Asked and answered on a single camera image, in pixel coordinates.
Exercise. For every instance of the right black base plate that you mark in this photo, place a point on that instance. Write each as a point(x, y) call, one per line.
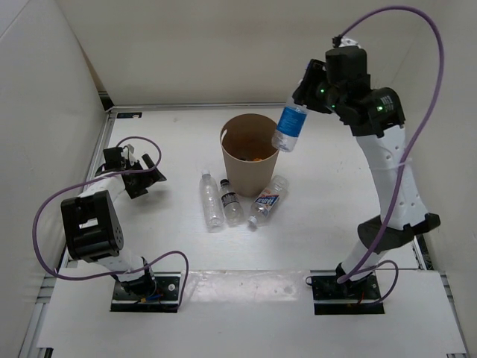
point(357, 298)

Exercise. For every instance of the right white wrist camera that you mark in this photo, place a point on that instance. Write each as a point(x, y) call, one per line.
point(342, 41)

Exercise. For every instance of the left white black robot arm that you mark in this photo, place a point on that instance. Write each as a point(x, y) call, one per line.
point(92, 228)

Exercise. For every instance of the aluminium frame rail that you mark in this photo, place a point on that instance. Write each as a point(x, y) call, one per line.
point(111, 107)

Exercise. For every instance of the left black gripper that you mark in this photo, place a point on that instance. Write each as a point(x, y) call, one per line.
point(149, 177)

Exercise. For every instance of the white-blue label plastic bottle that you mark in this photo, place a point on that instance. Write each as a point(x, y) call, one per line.
point(268, 198)

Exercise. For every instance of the black-label plastic bottle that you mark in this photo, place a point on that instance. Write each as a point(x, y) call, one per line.
point(232, 208)

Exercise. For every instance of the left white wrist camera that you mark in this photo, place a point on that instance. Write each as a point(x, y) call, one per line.
point(127, 153)

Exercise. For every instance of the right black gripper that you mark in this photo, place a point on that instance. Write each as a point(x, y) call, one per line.
point(314, 72)

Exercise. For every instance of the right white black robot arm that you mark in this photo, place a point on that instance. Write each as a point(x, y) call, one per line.
point(377, 121)

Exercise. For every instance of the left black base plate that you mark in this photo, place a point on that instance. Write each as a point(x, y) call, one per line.
point(163, 297)

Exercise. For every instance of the blue-label blue-cap plastic bottle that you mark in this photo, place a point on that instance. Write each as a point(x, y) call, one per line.
point(289, 126)

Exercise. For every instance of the clear white-cap plastic bottle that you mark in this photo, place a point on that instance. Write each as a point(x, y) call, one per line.
point(211, 203)

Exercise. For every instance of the brown paper bin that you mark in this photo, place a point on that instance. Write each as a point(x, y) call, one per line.
point(249, 157)

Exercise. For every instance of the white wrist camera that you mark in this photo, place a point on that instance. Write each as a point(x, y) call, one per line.
point(342, 41)
point(127, 153)

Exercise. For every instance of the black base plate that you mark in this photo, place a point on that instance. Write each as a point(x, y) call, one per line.
point(357, 298)
point(163, 297)

